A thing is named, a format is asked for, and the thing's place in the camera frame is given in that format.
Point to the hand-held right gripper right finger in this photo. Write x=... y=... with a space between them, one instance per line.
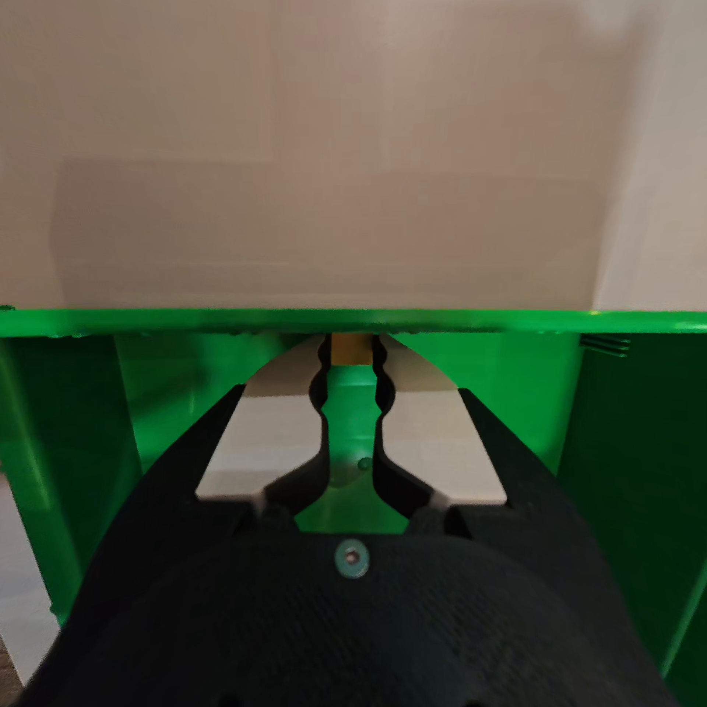
x=436 y=436

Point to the green plastic bin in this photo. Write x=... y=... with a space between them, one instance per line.
x=552 y=397

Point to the small yellow cube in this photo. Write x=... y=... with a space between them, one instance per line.
x=351 y=349

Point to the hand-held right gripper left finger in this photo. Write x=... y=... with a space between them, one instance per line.
x=265 y=436

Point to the grey desk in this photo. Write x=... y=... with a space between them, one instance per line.
x=331 y=154

